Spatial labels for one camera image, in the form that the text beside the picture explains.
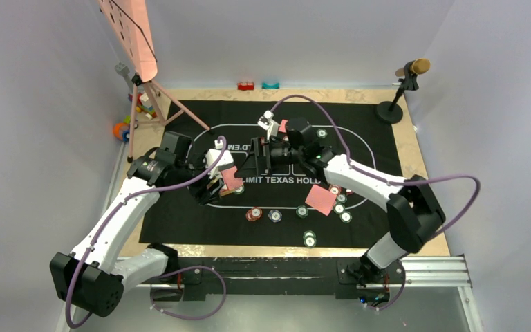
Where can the green chip stack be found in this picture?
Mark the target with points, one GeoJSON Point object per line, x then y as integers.
{"type": "Point", "coordinates": [302, 211]}

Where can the red playing card box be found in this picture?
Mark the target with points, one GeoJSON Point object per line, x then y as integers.
{"type": "Point", "coordinates": [229, 181]}

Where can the gold microphone on stand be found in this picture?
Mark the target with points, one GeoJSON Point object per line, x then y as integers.
{"type": "Point", "coordinates": [391, 112]}

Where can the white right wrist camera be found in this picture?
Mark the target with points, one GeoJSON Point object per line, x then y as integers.
{"type": "Point", "coordinates": [267, 123]}

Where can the red chips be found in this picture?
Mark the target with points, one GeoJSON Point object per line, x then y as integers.
{"type": "Point", "coordinates": [336, 190]}

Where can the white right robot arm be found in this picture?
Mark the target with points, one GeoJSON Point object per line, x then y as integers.
{"type": "Point", "coordinates": [413, 212]}

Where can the blue chip stack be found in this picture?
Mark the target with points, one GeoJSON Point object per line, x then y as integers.
{"type": "Point", "coordinates": [275, 216]}

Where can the green chips group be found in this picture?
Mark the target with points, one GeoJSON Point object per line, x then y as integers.
{"type": "Point", "coordinates": [340, 209]}

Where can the red-backed card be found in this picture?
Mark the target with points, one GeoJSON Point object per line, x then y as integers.
{"type": "Point", "coordinates": [321, 199]}

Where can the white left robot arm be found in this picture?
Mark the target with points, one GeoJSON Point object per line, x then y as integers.
{"type": "Point", "coordinates": [92, 279]}

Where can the colourful toy block pile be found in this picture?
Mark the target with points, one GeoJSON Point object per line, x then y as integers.
{"type": "Point", "coordinates": [145, 106]}

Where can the teal toy block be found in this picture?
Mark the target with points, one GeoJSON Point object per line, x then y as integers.
{"type": "Point", "coordinates": [270, 85]}

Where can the pink music stand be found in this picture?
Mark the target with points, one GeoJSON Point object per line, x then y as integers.
{"type": "Point", "coordinates": [129, 21]}

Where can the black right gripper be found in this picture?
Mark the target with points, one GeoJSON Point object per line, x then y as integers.
{"type": "Point", "coordinates": [259, 160]}

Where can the black poker table mat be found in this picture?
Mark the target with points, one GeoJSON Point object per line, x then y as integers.
{"type": "Point", "coordinates": [177, 218]}

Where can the red chip stack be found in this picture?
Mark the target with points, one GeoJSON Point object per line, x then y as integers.
{"type": "Point", "coordinates": [254, 214]}

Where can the red toy block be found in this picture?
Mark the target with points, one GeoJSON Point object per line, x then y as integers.
{"type": "Point", "coordinates": [246, 86]}

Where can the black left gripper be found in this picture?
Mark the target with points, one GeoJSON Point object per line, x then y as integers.
{"type": "Point", "coordinates": [203, 195]}

